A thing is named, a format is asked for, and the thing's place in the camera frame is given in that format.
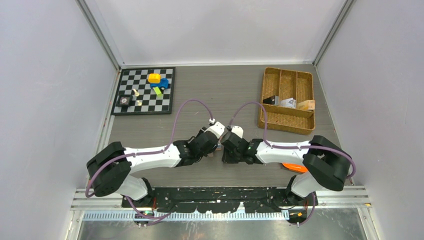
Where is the black credit card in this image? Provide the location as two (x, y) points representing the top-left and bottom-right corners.
(262, 95), (280, 106)

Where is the pink leather card holder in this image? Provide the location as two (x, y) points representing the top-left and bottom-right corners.
(207, 140), (222, 157)

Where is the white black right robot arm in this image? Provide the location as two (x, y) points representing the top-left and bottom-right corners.
(220, 126), (356, 205)

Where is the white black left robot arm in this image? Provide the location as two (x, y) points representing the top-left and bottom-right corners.
(86, 121), (225, 207)

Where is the tan card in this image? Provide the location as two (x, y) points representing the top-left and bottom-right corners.
(296, 99), (316, 111)

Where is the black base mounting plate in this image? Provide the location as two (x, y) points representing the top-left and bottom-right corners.
(116, 186), (318, 214)

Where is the green toy block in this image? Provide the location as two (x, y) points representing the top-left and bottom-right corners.
(153, 86), (163, 97)

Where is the orange horseshoe toy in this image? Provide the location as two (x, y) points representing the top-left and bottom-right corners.
(282, 162), (308, 174)

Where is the blue toy car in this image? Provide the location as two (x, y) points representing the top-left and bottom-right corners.
(150, 78), (169, 91)

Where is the woven bamboo organizer tray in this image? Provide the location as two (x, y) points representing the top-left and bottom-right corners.
(257, 67), (316, 135)

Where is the white chess pawn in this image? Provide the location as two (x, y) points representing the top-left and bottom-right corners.
(132, 88), (140, 97)

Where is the yellow toy block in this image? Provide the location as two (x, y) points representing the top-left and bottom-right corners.
(147, 73), (162, 84)

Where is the black white chessboard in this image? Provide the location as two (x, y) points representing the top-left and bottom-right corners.
(111, 67), (176, 116)

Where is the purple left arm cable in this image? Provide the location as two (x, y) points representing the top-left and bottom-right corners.
(85, 98), (216, 227)

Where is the aluminium frame rail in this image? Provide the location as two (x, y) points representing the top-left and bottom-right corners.
(70, 185), (372, 223)

